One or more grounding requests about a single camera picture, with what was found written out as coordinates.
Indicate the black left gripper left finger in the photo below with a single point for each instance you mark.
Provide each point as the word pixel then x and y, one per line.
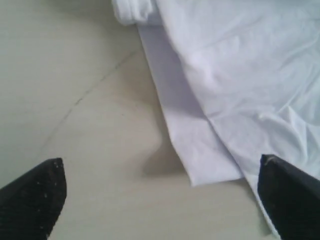
pixel 31 204

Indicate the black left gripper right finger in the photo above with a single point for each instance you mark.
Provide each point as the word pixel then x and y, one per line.
pixel 290 198

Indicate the white t-shirt red lettering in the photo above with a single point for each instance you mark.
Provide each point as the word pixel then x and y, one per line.
pixel 253 67

